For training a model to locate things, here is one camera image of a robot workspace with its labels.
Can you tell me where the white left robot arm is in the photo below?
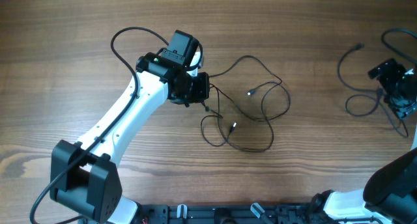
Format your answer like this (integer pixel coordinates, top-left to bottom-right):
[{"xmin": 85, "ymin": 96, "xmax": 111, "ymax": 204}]
[{"xmin": 46, "ymin": 30, "xmax": 209, "ymax": 223}]

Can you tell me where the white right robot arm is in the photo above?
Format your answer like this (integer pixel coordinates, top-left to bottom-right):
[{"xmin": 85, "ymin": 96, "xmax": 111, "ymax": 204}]
[{"xmin": 316, "ymin": 59, "xmax": 416, "ymax": 223}]

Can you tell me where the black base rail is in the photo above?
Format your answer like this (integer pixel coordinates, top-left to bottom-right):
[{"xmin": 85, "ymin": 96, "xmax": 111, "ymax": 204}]
[{"xmin": 139, "ymin": 203, "xmax": 331, "ymax": 224}]

